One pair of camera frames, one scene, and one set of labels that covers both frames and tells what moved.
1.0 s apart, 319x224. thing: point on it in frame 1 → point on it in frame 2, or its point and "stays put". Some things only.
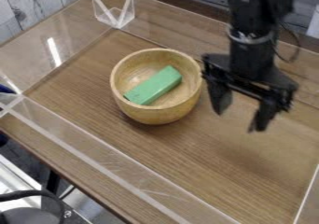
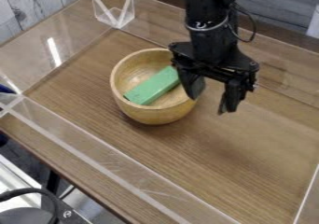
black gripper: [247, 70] → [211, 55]
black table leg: [53, 182] stays put
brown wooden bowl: [133, 68] stays put
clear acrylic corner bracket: [113, 17] stays put
